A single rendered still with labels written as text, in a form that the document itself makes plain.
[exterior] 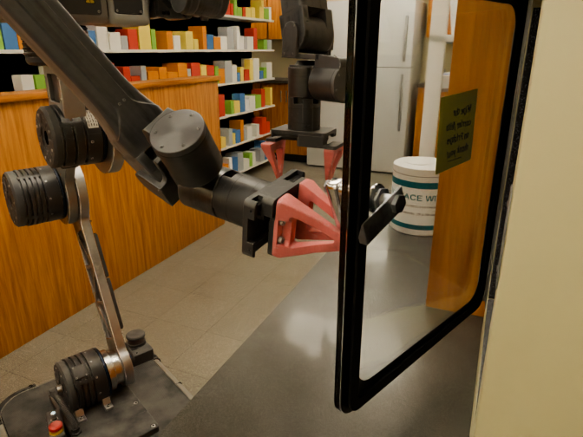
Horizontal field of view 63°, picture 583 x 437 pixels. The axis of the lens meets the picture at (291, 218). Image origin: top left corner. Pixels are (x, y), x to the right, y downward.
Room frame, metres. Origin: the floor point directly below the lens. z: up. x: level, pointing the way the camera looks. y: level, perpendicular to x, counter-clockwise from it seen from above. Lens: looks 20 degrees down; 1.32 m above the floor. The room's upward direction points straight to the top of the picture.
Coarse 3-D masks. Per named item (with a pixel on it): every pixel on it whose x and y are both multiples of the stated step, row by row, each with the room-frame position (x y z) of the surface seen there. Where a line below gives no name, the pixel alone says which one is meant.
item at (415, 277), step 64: (384, 0) 0.38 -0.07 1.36; (448, 0) 0.45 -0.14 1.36; (384, 64) 0.39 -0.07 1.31; (448, 64) 0.46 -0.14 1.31; (384, 128) 0.39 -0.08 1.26; (448, 128) 0.47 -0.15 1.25; (448, 192) 0.48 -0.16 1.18; (384, 256) 0.40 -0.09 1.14; (448, 256) 0.49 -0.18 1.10; (384, 320) 0.41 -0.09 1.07
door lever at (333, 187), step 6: (330, 180) 0.43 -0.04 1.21; (336, 180) 0.43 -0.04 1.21; (324, 186) 0.43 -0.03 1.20; (330, 186) 0.42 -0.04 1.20; (336, 186) 0.42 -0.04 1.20; (330, 192) 0.42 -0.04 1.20; (336, 192) 0.42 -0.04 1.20; (330, 198) 0.43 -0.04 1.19; (336, 198) 0.42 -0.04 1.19; (336, 204) 0.42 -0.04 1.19; (336, 210) 0.43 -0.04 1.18; (336, 216) 0.43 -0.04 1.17; (336, 222) 0.44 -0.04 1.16
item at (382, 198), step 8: (384, 192) 0.39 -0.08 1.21; (400, 192) 0.38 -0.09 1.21; (376, 200) 0.38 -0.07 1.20; (384, 200) 0.38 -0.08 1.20; (392, 200) 0.38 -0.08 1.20; (400, 200) 0.38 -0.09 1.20; (376, 208) 0.39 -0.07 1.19; (384, 208) 0.37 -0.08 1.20; (392, 208) 0.38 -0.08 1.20; (400, 208) 0.38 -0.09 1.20; (376, 216) 0.36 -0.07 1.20; (384, 216) 0.37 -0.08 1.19; (392, 216) 0.38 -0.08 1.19; (368, 224) 0.35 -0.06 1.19; (376, 224) 0.36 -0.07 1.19; (384, 224) 0.37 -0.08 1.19; (360, 232) 0.35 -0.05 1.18; (368, 232) 0.35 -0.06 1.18; (376, 232) 0.36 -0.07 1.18; (360, 240) 0.36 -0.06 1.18; (368, 240) 0.36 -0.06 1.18
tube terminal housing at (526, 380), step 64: (576, 0) 0.29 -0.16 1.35; (576, 64) 0.28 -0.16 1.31; (576, 128) 0.28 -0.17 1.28; (576, 192) 0.28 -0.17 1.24; (512, 256) 0.29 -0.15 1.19; (576, 256) 0.27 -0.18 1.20; (512, 320) 0.29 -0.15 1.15; (576, 320) 0.27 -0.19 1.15; (512, 384) 0.28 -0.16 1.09; (576, 384) 0.27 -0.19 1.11
